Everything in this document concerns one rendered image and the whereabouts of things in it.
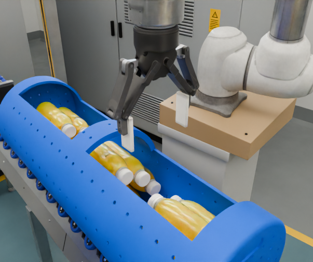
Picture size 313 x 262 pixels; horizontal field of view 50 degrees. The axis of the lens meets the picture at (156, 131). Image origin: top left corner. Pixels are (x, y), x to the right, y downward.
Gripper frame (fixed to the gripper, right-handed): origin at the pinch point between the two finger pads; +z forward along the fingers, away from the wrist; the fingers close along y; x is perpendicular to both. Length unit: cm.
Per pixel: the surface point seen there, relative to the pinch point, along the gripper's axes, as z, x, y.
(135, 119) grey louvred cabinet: 116, -174, -123
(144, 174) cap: 20.0, -11.0, -5.4
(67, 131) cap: 17.8, -39.0, 1.0
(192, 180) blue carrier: 20.5, -2.0, -13.5
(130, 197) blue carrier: 10.9, 1.9, 8.1
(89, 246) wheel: 35.8, -13.0, 11.3
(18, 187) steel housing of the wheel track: 46, -61, 13
